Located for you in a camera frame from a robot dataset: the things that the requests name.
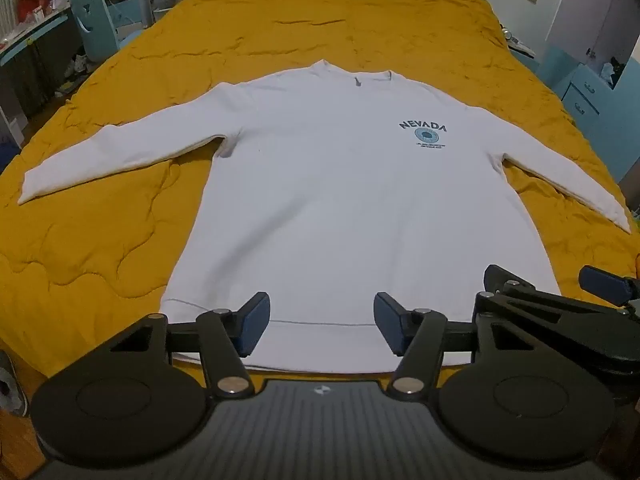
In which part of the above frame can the white wardrobe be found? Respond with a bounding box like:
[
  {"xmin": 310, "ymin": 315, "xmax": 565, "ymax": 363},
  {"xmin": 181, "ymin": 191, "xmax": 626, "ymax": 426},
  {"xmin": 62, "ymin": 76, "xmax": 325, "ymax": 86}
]
[{"xmin": 547, "ymin": 0, "xmax": 640, "ymax": 92}]

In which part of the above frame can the light blue nightstand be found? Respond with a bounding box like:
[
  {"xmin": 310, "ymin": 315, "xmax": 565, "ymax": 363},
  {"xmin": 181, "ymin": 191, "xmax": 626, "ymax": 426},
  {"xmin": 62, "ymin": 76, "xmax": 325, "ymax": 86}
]
[{"xmin": 539, "ymin": 44, "xmax": 640, "ymax": 183}]

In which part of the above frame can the mustard yellow quilt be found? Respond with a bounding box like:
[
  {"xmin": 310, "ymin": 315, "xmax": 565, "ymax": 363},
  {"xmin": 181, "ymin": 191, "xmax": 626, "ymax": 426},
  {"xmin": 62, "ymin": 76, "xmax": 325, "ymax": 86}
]
[{"xmin": 0, "ymin": 0, "xmax": 640, "ymax": 396}]

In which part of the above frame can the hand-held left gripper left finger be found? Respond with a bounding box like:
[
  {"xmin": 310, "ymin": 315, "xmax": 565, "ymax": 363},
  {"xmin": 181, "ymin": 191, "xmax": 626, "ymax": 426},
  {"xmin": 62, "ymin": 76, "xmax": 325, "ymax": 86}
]
[{"xmin": 75, "ymin": 291, "xmax": 272, "ymax": 401}]

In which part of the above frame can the light blue desk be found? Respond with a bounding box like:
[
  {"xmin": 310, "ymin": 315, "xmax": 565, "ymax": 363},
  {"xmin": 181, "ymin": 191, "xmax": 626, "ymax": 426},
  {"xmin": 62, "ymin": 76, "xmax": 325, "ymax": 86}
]
[{"xmin": 0, "ymin": 5, "xmax": 76, "ymax": 68}]

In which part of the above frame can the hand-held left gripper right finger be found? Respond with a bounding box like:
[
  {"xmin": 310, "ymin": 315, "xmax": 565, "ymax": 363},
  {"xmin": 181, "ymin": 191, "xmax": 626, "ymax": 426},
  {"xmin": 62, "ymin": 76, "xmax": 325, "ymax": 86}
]
[{"xmin": 375, "ymin": 291, "xmax": 556, "ymax": 401}]

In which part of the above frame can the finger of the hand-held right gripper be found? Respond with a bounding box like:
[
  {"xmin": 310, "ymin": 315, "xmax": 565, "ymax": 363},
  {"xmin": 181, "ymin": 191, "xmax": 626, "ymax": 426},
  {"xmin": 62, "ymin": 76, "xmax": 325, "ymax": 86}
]
[
  {"xmin": 475, "ymin": 264, "xmax": 640, "ymax": 371},
  {"xmin": 579, "ymin": 266, "xmax": 640, "ymax": 316}
]

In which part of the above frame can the red bag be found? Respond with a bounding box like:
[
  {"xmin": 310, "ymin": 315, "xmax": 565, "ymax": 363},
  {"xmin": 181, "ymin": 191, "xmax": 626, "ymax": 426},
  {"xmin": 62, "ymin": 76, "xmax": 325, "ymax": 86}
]
[{"xmin": 17, "ymin": 0, "xmax": 52, "ymax": 23}]

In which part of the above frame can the white printed sweatshirt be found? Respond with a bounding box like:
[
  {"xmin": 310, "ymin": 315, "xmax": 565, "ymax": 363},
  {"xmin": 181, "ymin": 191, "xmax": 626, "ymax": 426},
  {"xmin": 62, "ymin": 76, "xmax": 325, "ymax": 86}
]
[{"xmin": 17, "ymin": 58, "xmax": 632, "ymax": 373}]

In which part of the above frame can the grey shoe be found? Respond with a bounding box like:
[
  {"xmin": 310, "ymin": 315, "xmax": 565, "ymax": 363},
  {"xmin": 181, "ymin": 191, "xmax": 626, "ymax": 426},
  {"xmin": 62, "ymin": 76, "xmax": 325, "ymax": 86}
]
[{"xmin": 0, "ymin": 350, "xmax": 29, "ymax": 418}]

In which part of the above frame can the light blue chair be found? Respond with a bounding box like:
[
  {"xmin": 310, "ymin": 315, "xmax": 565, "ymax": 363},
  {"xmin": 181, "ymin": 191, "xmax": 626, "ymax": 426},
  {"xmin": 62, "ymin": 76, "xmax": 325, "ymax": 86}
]
[{"xmin": 70, "ymin": 0, "xmax": 147, "ymax": 63}]

